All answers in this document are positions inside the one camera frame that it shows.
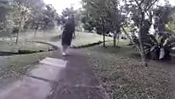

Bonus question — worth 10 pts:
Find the dark curved drain channel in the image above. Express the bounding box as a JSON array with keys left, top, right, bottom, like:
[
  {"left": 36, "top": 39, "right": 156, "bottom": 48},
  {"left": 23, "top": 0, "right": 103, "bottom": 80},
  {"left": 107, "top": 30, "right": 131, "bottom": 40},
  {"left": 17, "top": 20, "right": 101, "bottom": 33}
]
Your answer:
[
  {"left": 0, "top": 34, "right": 60, "bottom": 70},
  {"left": 72, "top": 32, "right": 115, "bottom": 54}
]

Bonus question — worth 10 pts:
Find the person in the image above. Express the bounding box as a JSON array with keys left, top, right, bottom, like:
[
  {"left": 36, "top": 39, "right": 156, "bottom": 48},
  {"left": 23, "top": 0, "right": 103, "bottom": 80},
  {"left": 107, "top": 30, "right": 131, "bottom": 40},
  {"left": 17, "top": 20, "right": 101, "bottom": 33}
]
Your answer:
[{"left": 57, "top": 12, "right": 80, "bottom": 58}]

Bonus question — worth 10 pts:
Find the grey concrete slab path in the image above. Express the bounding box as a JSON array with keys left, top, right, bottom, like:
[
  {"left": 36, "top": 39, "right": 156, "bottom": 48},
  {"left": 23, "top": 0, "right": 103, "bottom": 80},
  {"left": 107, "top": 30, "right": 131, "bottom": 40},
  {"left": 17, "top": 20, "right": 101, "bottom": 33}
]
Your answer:
[{"left": 0, "top": 33, "right": 133, "bottom": 99}]

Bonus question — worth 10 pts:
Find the row of trees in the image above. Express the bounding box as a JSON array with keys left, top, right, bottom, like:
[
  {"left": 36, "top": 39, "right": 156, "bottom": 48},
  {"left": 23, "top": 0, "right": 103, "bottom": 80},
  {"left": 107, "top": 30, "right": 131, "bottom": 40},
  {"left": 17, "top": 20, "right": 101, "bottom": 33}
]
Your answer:
[
  {"left": 0, "top": 0, "right": 65, "bottom": 54},
  {"left": 54, "top": 0, "right": 175, "bottom": 72}
]

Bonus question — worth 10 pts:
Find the leaf-strewn grass slope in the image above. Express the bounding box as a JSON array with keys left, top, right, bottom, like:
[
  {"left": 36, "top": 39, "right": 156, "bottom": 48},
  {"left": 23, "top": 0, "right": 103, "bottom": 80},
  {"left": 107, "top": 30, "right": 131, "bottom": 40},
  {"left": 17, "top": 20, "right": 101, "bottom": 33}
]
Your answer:
[{"left": 63, "top": 29, "right": 175, "bottom": 99}]

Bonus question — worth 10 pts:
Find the broad-leaved bush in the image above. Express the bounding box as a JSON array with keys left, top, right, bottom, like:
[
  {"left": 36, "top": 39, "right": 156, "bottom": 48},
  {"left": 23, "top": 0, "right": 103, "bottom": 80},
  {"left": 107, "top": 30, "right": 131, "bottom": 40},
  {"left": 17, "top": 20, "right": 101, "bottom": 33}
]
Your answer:
[{"left": 142, "top": 29, "right": 175, "bottom": 64}]

